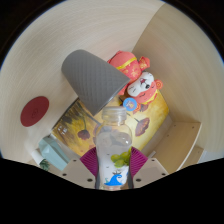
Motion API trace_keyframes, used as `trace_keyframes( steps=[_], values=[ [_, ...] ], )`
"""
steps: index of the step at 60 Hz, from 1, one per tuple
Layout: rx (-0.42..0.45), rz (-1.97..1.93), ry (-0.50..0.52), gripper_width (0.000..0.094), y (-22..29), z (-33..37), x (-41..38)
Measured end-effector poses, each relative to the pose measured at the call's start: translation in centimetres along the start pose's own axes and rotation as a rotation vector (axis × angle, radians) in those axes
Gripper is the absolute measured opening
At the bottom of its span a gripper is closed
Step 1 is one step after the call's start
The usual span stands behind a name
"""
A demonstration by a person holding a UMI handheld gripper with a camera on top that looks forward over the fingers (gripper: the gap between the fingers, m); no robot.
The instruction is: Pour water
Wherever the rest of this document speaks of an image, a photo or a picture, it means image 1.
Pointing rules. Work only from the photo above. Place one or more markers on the grey mug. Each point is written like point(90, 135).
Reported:
point(91, 78)

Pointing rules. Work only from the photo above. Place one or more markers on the red and white plush toy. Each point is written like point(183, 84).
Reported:
point(133, 71)

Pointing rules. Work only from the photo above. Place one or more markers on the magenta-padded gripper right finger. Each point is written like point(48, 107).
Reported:
point(150, 170)

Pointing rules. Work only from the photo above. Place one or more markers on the clear printed water bottle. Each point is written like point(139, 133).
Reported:
point(112, 146)

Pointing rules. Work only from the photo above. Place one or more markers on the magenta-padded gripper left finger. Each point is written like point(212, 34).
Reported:
point(78, 171)

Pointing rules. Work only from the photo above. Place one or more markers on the yellow poppy flower painting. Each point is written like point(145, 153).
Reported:
point(75, 123)

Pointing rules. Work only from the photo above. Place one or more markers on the flat round red coaster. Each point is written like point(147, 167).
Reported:
point(34, 111)

